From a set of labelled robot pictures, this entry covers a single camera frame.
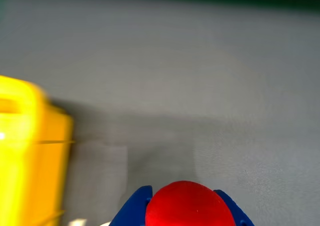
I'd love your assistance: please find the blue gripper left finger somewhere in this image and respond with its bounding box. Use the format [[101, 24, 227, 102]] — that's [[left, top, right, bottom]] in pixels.
[[108, 185, 153, 226]]

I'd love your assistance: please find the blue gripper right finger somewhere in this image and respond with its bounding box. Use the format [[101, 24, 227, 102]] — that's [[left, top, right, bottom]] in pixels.
[[213, 189, 255, 226]]

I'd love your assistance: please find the red ball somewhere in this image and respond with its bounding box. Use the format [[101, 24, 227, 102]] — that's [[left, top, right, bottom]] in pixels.
[[145, 180, 236, 226]]

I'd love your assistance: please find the yellow plastic bin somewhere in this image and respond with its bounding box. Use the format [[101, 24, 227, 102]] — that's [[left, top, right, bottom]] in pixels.
[[0, 75, 76, 226]]

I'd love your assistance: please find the grey mat with NOWROBO print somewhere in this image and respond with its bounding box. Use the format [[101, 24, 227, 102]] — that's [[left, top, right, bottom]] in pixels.
[[0, 0, 320, 226]]

